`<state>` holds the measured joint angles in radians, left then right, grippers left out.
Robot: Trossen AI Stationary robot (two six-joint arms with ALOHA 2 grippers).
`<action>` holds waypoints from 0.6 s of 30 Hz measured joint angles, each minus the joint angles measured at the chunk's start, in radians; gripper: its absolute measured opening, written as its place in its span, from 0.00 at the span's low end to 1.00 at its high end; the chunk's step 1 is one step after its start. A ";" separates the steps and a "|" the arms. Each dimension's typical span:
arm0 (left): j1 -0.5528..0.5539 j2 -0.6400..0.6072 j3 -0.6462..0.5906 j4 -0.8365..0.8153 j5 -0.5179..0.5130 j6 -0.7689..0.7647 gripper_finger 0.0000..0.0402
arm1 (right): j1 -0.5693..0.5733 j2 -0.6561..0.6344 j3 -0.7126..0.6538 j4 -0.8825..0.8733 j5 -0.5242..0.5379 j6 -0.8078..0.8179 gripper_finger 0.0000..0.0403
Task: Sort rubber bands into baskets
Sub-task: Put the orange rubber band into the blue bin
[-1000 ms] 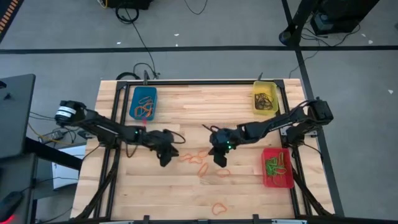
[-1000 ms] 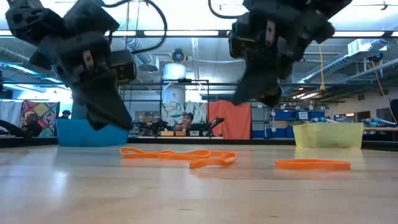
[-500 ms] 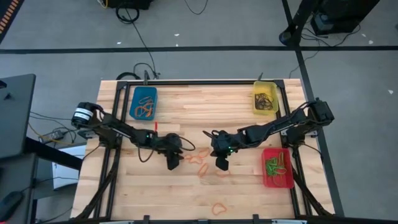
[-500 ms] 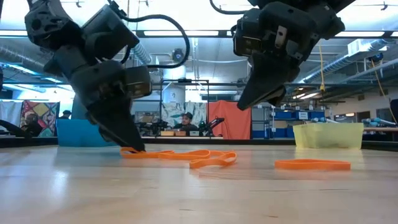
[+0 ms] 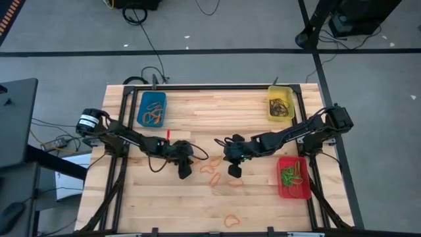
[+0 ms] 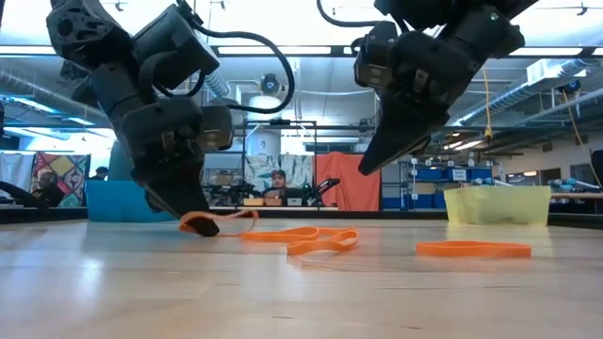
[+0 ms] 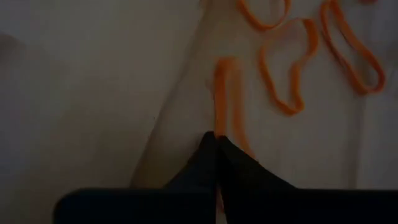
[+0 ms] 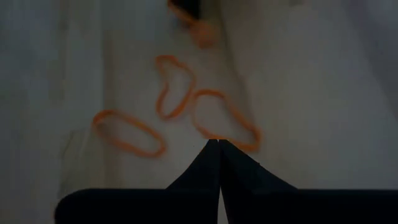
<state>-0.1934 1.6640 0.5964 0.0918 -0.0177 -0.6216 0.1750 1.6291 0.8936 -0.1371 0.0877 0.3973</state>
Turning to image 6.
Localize colourful patchwork quilt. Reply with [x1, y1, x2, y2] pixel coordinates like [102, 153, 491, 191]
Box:
[28, 151, 91, 209]

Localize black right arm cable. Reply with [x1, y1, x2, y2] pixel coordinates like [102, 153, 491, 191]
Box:
[316, 0, 381, 28]

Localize yellow hanging cord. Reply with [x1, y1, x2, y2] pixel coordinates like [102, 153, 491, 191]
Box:
[482, 69, 495, 141]

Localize dark monitor panel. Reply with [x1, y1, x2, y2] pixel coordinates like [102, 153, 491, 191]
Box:
[107, 139, 137, 183]

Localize yellow translucent plastic basket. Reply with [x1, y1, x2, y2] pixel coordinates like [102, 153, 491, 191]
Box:
[443, 185, 552, 226]

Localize blue plastic basket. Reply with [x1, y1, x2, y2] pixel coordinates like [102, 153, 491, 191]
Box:
[85, 180, 179, 223]

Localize leaf-patterned hanging cloth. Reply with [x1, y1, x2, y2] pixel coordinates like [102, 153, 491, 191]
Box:
[244, 153, 315, 194]

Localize thick black cable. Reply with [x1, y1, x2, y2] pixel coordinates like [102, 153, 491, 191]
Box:
[0, 181, 48, 211]

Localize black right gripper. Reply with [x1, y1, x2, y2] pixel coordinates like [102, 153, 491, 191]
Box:
[356, 30, 478, 177]

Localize orange-red hanging cloth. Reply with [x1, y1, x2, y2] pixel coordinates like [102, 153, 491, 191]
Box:
[314, 151, 382, 212]

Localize silver ventilation duct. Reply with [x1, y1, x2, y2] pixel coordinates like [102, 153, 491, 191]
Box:
[204, 69, 233, 100]
[459, 58, 590, 126]

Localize white hanging cloth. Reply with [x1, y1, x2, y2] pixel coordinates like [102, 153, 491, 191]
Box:
[0, 151, 35, 192]

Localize white ceiling unit box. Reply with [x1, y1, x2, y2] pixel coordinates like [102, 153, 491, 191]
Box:
[526, 58, 588, 87]

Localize black ceiling light beam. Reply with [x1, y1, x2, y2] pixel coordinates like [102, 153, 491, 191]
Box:
[0, 44, 603, 58]

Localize shelf with blue bins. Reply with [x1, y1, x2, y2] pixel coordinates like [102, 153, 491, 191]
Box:
[381, 157, 495, 211]

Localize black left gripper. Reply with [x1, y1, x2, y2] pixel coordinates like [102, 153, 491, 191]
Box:
[117, 96, 221, 238]

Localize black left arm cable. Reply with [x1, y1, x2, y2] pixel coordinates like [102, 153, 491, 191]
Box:
[177, 0, 297, 115]

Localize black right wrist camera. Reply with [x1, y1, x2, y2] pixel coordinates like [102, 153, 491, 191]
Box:
[352, 21, 400, 91]

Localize black background equipment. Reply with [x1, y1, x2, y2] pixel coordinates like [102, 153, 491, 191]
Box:
[206, 181, 261, 203]

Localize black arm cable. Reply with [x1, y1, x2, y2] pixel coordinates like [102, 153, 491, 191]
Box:
[316, 0, 381, 28]
[177, 0, 297, 115]

